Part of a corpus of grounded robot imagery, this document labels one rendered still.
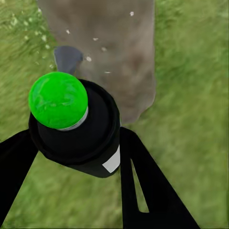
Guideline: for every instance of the tree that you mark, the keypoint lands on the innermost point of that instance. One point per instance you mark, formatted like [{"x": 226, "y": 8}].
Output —
[{"x": 126, "y": 67}]

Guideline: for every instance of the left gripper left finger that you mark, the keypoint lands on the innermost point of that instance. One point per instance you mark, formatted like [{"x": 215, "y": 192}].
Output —
[{"x": 16, "y": 157}]

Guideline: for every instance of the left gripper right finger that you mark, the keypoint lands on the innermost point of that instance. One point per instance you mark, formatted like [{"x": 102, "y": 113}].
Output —
[{"x": 166, "y": 210}]

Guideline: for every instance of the pesticide atomizer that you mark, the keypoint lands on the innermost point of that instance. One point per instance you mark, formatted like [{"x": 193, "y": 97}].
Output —
[{"x": 74, "y": 122}]

